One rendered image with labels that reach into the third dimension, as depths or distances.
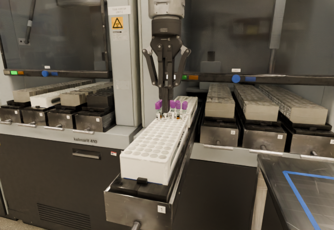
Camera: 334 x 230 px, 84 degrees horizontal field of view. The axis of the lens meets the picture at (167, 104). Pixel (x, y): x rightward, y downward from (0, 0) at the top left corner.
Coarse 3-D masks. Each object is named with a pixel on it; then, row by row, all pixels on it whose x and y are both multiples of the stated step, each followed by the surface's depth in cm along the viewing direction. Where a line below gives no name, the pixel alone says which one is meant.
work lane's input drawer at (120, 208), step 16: (192, 128) 68; (192, 144) 62; (176, 176) 41; (112, 192) 36; (128, 192) 35; (144, 192) 34; (160, 192) 34; (176, 192) 37; (112, 208) 36; (128, 208) 35; (144, 208) 34; (160, 208) 33; (176, 208) 38; (128, 224) 36; (144, 224) 35; (160, 224) 34
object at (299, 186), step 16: (272, 160) 44; (288, 160) 44; (304, 160) 44; (256, 176) 47; (272, 176) 38; (288, 176) 38; (304, 176) 38; (320, 176) 38; (256, 192) 47; (272, 192) 34; (288, 192) 34; (304, 192) 34; (320, 192) 34; (256, 208) 48; (288, 208) 30; (304, 208) 30; (320, 208) 30; (256, 224) 49; (288, 224) 27; (304, 224) 27; (320, 224) 27
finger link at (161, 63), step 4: (160, 44) 46; (160, 48) 46; (160, 52) 47; (160, 56) 47; (160, 60) 47; (164, 60) 49; (160, 64) 48; (164, 64) 50; (160, 68) 48; (164, 68) 50; (160, 72) 49; (164, 72) 50; (160, 76) 49; (164, 76) 50; (160, 80) 49; (164, 80) 51; (160, 84) 49
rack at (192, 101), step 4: (180, 96) 93; (184, 96) 93; (188, 96) 93; (180, 100) 86; (184, 100) 86; (188, 100) 85; (192, 100) 85; (196, 100) 86; (188, 104) 78; (192, 104) 78; (196, 104) 90; (188, 108) 73; (192, 108) 72; (196, 108) 89; (168, 112) 66; (180, 112) 68; (188, 112) 67; (192, 112) 84; (188, 116) 65; (192, 116) 74; (188, 120) 65; (188, 124) 66
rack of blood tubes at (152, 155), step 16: (160, 128) 52; (176, 128) 52; (144, 144) 43; (160, 144) 43; (176, 144) 44; (128, 160) 37; (144, 160) 36; (160, 160) 36; (176, 160) 45; (128, 176) 38; (144, 176) 37; (160, 176) 36
